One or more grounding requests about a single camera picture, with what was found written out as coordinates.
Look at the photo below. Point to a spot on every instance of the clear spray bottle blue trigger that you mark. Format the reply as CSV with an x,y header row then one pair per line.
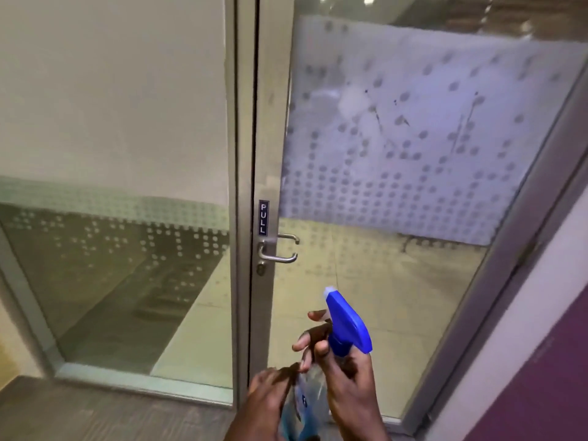
x,y
347,323

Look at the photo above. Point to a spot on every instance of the person's left fingers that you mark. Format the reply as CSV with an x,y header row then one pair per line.
x,y
285,375

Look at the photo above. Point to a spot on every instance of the aluminium framed glass door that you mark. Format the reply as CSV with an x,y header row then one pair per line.
x,y
271,133

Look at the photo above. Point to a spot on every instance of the person's right hand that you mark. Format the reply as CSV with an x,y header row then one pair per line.
x,y
351,390

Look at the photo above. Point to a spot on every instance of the person's left hand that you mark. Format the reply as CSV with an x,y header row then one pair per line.
x,y
266,394

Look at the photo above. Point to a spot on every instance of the dark blue door sign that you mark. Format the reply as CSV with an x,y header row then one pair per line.
x,y
263,217

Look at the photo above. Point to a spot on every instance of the aluminium door frame post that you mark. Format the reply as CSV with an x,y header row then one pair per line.
x,y
242,179

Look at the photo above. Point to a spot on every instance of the person's left forearm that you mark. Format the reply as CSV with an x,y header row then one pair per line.
x,y
250,431

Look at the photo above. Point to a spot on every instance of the frosted dotted panel film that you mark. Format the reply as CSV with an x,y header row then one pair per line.
x,y
115,204

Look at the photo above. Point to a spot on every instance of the glass side panel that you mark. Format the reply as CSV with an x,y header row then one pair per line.
x,y
115,110

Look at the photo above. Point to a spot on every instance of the frosted dotted door film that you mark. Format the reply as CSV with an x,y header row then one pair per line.
x,y
413,179

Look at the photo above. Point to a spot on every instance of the person's right middle finger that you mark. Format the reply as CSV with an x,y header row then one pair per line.
x,y
310,337

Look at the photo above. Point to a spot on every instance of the person's right thumb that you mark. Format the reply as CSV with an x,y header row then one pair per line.
x,y
322,353

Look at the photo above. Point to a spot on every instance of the person's right forearm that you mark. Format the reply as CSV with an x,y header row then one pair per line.
x,y
360,434

